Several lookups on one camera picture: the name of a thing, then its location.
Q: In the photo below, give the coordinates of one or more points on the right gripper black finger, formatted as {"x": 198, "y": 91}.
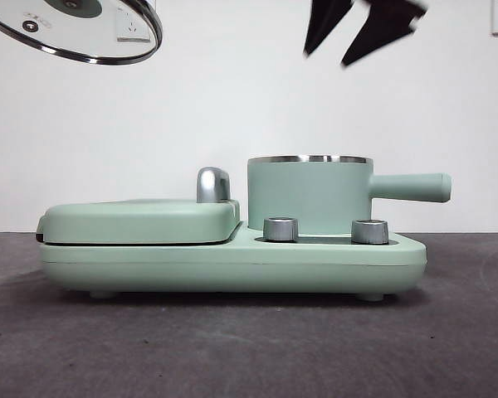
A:
{"x": 382, "y": 29}
{"x": 325, "y": 20}

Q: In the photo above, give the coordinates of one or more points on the glass lid with green knob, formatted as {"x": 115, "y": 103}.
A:
{"x": 70, "y": 6}

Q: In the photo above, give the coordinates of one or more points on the silver control knob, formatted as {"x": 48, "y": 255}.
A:
{"x": 370, "y": 231}
{"x": 281, "y": 229}

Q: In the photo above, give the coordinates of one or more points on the mint green breakfast maker base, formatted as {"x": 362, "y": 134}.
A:
{"x": 232, "y": 269}

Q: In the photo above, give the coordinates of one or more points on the mint green griddle cover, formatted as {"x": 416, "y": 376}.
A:
{"x": 128, "y": 224}

